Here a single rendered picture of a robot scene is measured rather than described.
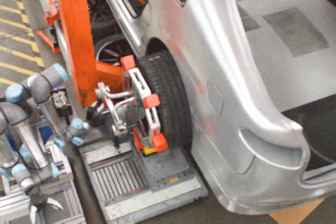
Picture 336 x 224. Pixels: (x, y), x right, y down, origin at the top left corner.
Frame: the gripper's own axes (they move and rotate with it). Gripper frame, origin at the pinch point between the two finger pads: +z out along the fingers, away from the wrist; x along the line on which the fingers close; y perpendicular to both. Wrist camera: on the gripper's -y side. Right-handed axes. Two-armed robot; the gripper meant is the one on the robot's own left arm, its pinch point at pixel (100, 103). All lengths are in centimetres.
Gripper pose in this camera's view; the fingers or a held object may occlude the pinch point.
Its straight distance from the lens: 309.0
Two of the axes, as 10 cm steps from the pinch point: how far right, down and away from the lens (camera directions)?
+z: 4.0, -7.4, 5.4
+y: 0.3, 6.0, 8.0
